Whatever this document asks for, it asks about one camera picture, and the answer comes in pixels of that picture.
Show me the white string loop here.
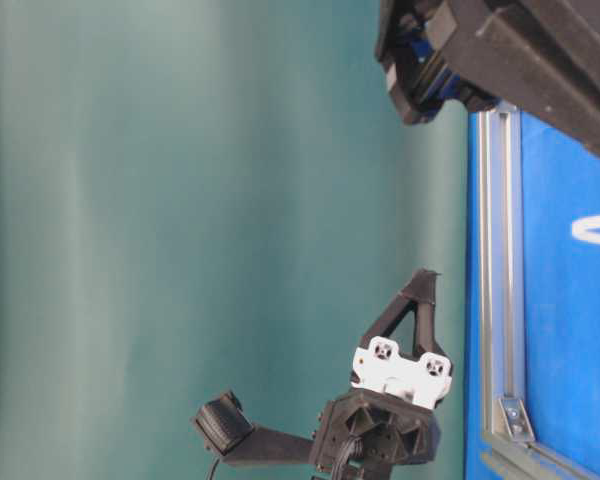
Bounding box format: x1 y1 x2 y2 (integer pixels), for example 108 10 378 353
570 212 600 250

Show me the silver aluminium extrusion frame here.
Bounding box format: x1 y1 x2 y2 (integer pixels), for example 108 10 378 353
475 97 600 480

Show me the blue table cloth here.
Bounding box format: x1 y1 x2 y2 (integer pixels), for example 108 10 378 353
463 97 600 480

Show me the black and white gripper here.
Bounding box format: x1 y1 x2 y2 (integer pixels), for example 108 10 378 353
309 268 452 473

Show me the black gripper teal tape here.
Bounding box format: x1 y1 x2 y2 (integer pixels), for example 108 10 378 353
374 1 600 157

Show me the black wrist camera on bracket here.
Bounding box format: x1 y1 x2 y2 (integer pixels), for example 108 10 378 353
191 391 313 467

